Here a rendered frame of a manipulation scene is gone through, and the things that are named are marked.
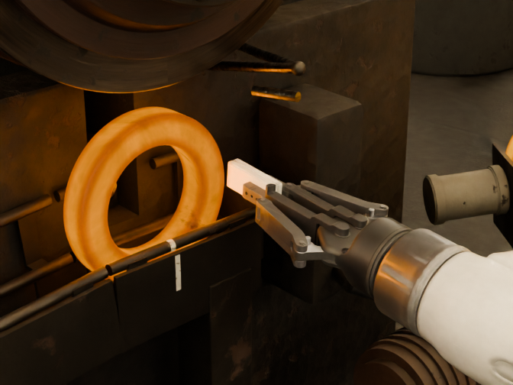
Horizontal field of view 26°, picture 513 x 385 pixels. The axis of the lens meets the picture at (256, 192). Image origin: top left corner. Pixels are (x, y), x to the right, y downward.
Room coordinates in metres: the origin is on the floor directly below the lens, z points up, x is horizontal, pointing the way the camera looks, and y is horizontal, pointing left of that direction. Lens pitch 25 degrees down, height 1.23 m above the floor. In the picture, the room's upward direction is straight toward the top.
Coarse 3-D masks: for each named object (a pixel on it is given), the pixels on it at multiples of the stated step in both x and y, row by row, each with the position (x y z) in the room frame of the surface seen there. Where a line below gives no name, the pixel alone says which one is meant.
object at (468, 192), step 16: (432, 176) 1.19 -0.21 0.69; (448, 176) 1.20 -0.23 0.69; (464, 176) 1.19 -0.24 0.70; (480, 176) 1.19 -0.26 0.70; (496, 176) 1.19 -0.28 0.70; (432, 192) 1.18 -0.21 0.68; (448, 192) 1.17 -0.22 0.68; (464, 192) 1.17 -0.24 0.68; (480, 192) 1.18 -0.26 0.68; (496, 192) 1.18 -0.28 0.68; (432, 208) 1.18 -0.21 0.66; (448, 208) 1.17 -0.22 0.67; (464, 208) 1.17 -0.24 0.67; (480, 208) 1.17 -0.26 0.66; (496, 208) 1.18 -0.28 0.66
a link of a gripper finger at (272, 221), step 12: (264, 204) 1.00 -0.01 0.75; (264, 216) 0.99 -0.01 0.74; (276, 216) 0.98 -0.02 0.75; (264, 228) 0.99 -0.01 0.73; (276, 228) 0.97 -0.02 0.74; (288, 228) 0.95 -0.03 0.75; (276, 240) 0.97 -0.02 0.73; (288, 240) 0.95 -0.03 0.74; (300, 240) 0.93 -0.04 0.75; (288, 252) 0.95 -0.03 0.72; (300, 252) 0.92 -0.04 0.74; (300, 264) 0.92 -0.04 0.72
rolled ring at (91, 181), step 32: (128, 128) 0.99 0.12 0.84; (160, 128) 1.01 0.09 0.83; (192, 128) 1.04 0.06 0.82; (96, 160) 0.96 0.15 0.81; (128, 160) 0.98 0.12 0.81; (192, 160) 1.04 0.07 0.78; (96, 192) 0.96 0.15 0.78; (192, 192) 1.06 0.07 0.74; (64, 224) 0.96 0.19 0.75; (96, 224) 0.96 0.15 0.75; (192, 224) 1.04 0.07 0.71; (96, 256) 0.95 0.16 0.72; (160, 256) 1.01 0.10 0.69
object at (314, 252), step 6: (312, 246) 0.94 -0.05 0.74; (318, 246) 0.94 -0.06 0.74; (294, 252) 0.93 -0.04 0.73; (306, 252) 0.92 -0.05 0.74; (312, 252) 0.93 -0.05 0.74; (318, 252) 0.93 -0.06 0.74; (324, 252) 0.93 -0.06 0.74; (300, 258) 0.92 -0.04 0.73; (306, 258) 0.93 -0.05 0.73; (312, 258) 0.93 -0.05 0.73; (318, 258) 0.93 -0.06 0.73; (324, 258) 0.93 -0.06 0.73; (330, 258) 0.93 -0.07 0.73
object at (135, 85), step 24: (0, 0) 0.87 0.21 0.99; (264, 0) 1.07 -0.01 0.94; (0, 24) 0.87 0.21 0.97; (24, 24) 0.89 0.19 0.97; (240, 24) 1.05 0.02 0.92; (0, 48) 0.87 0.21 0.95; (24, 48) 0.89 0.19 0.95; (48, 48) 0.90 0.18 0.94; (72, 48) 0.92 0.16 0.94; (216, 48) 1.03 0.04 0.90; (48, 72) 0.90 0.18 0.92; (72, 72) 0.92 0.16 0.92; (96, 72) 0.93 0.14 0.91; (120, 72) 0.95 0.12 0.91; (144, 72) 0.97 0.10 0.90; (168, 72) 0.99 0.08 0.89; (192, 72) 1.01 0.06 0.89
